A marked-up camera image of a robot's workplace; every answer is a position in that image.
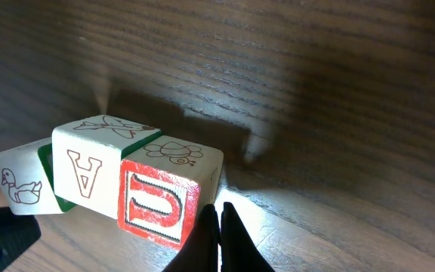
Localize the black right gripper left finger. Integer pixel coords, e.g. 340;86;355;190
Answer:
163;204;220;272

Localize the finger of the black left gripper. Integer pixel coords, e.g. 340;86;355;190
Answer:
0;207;42;271

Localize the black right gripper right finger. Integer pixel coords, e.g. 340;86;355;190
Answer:
221;202;274;272

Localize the green duck wooden block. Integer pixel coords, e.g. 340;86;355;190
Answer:
0;138;76;215

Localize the red U wooden block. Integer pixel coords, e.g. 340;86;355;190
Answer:
117;135;224;250

